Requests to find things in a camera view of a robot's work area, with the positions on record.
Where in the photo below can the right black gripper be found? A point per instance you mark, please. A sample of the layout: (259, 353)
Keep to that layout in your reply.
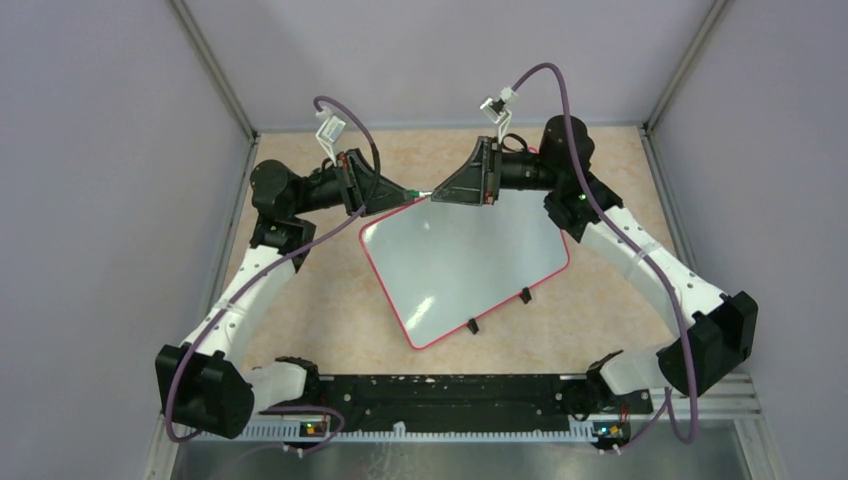
(472, 184)

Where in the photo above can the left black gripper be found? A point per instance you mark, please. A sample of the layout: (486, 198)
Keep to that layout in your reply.
(355, 177)

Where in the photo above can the white board with red frame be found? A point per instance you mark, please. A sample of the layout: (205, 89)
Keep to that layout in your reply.
(442, 266)

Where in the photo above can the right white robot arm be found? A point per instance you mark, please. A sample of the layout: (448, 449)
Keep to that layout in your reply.
(714, 330)

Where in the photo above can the black whiteboard clip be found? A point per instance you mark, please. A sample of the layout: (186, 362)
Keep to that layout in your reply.
(526, 295)
(473, 326)

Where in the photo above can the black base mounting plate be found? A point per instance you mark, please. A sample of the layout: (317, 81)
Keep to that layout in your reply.
(465, 404)

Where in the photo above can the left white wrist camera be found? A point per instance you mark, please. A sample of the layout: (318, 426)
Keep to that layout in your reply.
(331, 128)

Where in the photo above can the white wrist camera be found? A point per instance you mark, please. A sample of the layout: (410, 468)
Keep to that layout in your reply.
(497, 110)
(331, 128)

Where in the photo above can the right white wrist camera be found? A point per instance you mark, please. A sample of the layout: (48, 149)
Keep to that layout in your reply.
(497, 110)

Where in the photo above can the white cable duct rail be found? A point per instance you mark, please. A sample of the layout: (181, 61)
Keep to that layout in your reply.
(287, 431)

